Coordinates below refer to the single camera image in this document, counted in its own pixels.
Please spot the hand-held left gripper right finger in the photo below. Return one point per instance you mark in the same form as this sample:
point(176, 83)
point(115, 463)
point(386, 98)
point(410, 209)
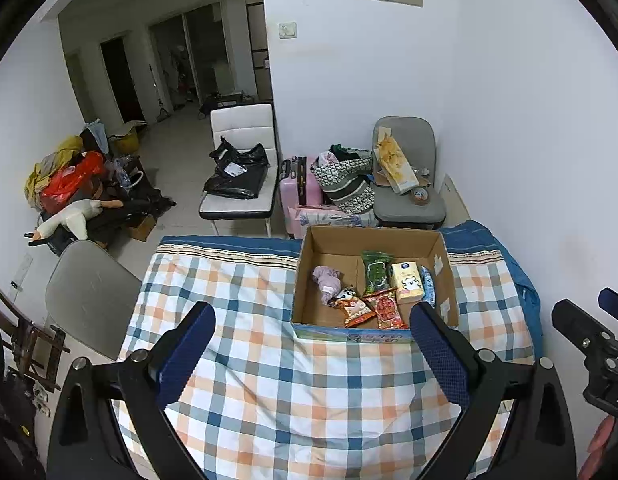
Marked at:
point(441, 355)

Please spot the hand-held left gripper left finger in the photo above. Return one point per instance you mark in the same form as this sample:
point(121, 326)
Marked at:
point(184, 355)

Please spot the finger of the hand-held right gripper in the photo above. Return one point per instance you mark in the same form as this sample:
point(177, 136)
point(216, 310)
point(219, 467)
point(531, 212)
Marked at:
point(614, 300)
point(576, 322)

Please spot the red snack packet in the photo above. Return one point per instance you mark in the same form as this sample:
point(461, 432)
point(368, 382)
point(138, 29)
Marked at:
point(386, 310)

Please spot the blue snack bar packet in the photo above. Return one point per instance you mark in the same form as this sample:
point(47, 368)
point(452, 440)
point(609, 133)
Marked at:
point(428, 285)

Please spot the yellow tissue pack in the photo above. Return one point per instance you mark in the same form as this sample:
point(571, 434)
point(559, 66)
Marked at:
point(406, 282)

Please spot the orange cartoon snack packet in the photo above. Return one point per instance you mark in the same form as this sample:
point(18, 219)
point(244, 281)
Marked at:
point(351, 307)

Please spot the green snack packet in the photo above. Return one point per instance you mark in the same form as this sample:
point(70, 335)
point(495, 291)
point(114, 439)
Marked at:
point(376, 272)

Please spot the purple cloth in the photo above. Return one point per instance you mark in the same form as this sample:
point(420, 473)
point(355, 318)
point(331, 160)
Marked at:
point(328, 282)

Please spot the person's right hand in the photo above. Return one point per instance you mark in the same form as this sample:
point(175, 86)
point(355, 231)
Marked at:
point(599, 450)

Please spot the plaid blanket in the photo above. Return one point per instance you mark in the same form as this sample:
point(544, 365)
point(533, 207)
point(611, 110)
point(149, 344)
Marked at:
point(289, 385)

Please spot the grey plastic chair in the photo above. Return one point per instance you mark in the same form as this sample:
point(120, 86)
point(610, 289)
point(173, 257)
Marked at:
point(89, 295)

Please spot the small cardboard box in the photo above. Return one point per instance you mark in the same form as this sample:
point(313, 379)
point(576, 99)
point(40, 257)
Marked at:
point(141, 228)

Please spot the dark wooden chair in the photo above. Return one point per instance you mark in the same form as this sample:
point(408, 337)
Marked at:
point(29, 345)

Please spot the white board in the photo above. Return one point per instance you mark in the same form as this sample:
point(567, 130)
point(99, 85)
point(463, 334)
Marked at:
point(454, 200)

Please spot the brown tape roll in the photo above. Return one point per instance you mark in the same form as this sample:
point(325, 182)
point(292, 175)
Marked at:
point(421, 197)

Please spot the black bag pile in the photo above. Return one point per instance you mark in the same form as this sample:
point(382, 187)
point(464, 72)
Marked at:
point(129, 205)

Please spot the floral printed pack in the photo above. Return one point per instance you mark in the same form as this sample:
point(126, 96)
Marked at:
point(334, 217)

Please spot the white goose plush toy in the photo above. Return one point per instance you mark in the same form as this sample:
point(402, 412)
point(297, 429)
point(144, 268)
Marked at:
point(71, 220)

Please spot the black backpack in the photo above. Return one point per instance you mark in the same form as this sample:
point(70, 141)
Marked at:
point(14, 430)

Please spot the black plastic bag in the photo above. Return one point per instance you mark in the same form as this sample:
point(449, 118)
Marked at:
point(236, 175)

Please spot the patterned tote bag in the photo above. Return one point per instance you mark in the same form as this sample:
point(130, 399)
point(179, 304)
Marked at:
point(346, 185)

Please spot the yellow snack box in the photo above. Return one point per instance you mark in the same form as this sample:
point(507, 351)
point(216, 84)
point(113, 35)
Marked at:
point(394, 160)

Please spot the pink suitcase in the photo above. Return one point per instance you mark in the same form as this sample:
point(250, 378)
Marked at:
point(301, 185)

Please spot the red plastic bag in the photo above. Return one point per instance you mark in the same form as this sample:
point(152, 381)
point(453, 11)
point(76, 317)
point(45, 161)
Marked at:
point(71, 180)

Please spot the yellow bin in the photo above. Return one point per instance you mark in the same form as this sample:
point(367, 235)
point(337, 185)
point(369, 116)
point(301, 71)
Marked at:
point(125, 142)

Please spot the grey padded chair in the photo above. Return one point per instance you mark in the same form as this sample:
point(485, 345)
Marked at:
point(414, 135)

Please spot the yellow cloth bundle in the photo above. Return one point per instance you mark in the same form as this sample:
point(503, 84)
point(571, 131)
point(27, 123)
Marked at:
point(44, 170)

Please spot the light blue cloth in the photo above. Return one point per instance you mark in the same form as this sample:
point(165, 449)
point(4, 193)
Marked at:
point(96, 135)

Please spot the white chair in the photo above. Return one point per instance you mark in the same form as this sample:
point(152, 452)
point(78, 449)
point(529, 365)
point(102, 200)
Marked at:
point(239, 120)

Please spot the glass sliding door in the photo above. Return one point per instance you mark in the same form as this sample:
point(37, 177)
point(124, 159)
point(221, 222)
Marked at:
point(189, 55)

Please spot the white wall switch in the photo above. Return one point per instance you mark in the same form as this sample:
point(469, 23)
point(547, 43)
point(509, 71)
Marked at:
point(288, 30)

